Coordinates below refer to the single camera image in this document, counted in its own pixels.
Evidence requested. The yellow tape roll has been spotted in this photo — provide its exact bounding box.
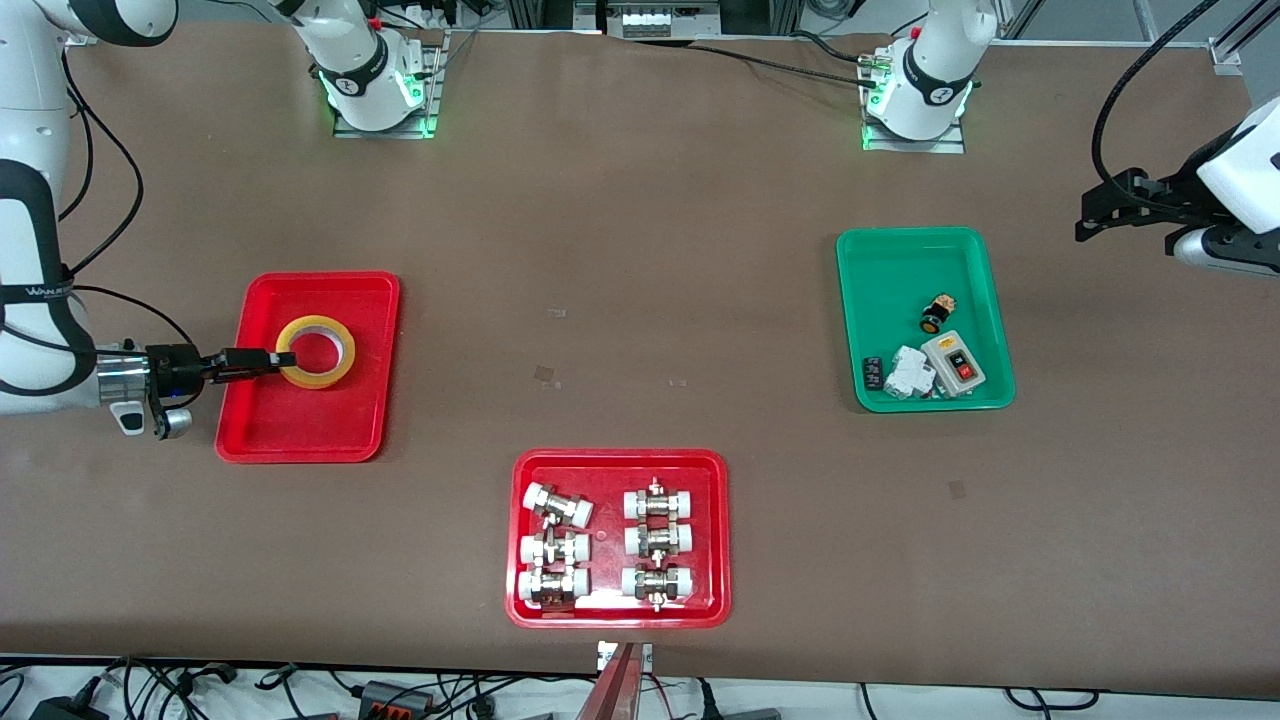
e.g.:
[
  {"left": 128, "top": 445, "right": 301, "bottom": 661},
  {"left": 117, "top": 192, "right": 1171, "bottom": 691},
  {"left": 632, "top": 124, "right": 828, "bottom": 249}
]
[{"left": 275, "top": 315, "right": 357, "bottom": 389}]

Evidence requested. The red plastic tray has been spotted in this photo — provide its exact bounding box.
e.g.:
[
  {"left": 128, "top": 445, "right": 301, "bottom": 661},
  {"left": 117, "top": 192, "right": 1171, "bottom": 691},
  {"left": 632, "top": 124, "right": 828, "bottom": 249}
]
[
  {"left": 505, "top": 448, "right": 732, "bottom": 630},
  {"left": 214, "top": 271, "right": 402, "bottom": 465}
]

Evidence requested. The green plastic tray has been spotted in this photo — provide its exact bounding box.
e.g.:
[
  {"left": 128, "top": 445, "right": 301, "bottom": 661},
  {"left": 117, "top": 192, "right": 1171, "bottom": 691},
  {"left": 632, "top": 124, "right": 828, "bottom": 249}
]
[{"left": 835, "top": 226, "right": 1017, "bottom": 413}]

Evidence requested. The white circuit breaker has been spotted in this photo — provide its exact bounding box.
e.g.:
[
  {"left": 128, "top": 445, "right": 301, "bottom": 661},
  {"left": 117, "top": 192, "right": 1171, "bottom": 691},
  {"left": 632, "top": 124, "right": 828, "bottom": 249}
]
[{"left": 884, "top": 345, "right": 938, "bottom": 402}]

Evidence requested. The white-ended metal pipe fitting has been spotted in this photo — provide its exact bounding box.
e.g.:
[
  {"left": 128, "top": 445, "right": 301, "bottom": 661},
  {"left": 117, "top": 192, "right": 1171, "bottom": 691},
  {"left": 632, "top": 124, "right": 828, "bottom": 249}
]
[
  {"left": 517, "top": 566, "right": 591, "bottom": 607},
  {"left": 620, "top": 562, "right": 696, "bottom": 611},
  {"left": 519, "top": 530, "right": 592, "bottom": 569},
  {"left": 623, "top": 477, "right": 697, "bottom": 521},
  {"left": 523, "top": 482, "right": 595, "bottom": 529},
  {"left": 623, "top": 520, "right": 695, "bottom": 559}
]

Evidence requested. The black power adapter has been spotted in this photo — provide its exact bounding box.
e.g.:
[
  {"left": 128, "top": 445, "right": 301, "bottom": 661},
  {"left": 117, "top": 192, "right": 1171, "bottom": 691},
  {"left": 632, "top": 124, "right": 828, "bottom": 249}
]
[{"left": 27, "top": 694, "right": 112, "bottom": 720}]

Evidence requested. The grey orange power brick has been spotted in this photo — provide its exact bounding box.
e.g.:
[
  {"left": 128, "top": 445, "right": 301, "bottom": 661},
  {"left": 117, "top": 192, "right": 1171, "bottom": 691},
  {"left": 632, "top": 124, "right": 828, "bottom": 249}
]
[{"left": 359, "top": 679, "right": 438, "bottom": 717}]

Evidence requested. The grey power strip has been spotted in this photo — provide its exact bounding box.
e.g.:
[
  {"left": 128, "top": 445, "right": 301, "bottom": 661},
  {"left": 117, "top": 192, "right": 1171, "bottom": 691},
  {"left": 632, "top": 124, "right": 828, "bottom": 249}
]
[{"left": 619, "top": 4, "right": 723, "bottom": 40}]

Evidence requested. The red-lit aluminium bar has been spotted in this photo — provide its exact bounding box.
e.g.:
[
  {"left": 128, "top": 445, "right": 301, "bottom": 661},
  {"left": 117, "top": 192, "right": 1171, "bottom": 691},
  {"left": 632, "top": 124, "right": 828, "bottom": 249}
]
[{"left": 574, "top": 641, "right": 643, "bottom": 720}]

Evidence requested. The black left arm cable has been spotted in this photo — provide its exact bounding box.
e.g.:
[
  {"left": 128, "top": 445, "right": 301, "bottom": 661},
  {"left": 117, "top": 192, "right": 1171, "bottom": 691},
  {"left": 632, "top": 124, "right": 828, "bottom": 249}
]
[{"left": 1091, "top": 0, "right": 1227, "bottom": 193}]

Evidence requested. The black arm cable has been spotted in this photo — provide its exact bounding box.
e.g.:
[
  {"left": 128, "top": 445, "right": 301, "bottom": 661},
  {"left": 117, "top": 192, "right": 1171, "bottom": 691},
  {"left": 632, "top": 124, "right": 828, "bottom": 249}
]
[
  {"left": 55, "top": 45, "right": 198, "bottom": 349},
  {"left": 1091, "top": 0, "right": 1227, "bottom": 193}
]

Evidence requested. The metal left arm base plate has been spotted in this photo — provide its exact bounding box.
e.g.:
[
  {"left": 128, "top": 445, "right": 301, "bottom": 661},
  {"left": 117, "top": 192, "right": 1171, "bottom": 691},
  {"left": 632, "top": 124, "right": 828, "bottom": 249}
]
[{"left": 861, "top": 44, "right": 967, "bottom": 155}]

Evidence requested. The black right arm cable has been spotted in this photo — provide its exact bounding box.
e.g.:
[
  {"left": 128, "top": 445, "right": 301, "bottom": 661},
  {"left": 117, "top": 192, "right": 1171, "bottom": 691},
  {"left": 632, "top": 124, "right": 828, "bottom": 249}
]
[{"left": 55, "top": 45, "right": 198, "bottom": 349}]

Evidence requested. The grey two-button switch box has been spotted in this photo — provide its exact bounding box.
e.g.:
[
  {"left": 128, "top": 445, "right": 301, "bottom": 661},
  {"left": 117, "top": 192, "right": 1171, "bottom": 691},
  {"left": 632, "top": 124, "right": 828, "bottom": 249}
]
[{"left": 920, "top": 329, "right": 987, "bottom": 399}]

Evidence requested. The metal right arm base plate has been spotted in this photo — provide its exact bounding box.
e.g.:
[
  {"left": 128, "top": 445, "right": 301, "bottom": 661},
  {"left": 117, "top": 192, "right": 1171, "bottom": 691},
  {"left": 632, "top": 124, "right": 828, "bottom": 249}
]
[{"left": 332, "top": 29, "right": 447, "bottom": 140}]

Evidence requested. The short black table cable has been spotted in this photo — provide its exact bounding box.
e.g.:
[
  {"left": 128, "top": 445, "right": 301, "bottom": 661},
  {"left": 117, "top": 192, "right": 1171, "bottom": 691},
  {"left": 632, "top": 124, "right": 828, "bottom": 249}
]
[{"left": 789, "top": 29, "right": 881, "bottom": 64}]

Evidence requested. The long black table cable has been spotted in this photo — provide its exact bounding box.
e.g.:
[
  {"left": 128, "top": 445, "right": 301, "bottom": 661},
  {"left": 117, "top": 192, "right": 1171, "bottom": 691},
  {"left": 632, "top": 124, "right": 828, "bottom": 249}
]
[{"left": 685, "top": 40, "right": 887, "bottom": 87}]

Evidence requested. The silver metal bracket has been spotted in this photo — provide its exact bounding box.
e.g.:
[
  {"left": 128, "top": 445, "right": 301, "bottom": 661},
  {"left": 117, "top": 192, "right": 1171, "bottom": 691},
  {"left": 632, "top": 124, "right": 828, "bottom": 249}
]
[{"left": 597, "top": 640, "right": 654, "bottom": 674}]

